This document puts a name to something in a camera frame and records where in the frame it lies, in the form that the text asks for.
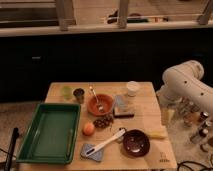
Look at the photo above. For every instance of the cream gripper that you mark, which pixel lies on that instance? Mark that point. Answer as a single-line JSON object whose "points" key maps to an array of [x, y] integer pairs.
{"points": [[167, 114]]}

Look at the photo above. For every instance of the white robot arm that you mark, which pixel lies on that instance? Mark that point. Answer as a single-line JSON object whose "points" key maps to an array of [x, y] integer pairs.
{"points": [[183, 92]]}

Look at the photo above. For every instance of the white paper cup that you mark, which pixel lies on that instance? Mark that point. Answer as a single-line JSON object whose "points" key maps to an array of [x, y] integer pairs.
{"points": [[132, 88]]}

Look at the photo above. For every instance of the metal cup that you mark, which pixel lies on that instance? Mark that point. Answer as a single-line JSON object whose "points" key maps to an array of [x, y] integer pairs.
{"points": [[79, 95]]}

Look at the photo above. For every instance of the dark brown bowl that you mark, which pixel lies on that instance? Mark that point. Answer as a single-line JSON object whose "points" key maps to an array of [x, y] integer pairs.
{"points": [[136, 143]]}

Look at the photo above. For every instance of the clear plastic bag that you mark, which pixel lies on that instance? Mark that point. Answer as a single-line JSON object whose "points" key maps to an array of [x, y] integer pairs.
{"points": [[121, 103]]}

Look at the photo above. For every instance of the white spatula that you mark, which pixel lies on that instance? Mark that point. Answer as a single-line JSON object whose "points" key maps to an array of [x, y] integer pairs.
{"points": [[101, 145]]}

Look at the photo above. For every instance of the orange clay bowl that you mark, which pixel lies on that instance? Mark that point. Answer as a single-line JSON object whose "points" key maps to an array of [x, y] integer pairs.
{"points": [[106, 101]]}

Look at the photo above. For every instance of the metal spoon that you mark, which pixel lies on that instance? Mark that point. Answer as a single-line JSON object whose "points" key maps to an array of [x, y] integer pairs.
{"points": [[98, 104]]}

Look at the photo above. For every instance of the orange fruit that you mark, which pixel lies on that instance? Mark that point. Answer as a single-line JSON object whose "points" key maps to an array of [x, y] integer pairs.
{"points": [[88, 129]]}

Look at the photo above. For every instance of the blue grey cloth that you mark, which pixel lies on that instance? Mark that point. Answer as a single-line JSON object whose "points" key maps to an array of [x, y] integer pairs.
{"points": [[96, 156]]}

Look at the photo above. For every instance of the green plastic tray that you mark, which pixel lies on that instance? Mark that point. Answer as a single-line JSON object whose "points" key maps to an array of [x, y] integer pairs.
{"points": [[51, 135]]}

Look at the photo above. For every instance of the black stand pole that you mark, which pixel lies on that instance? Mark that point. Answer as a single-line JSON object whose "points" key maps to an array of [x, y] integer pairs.
{"points": [[8, 163]]}

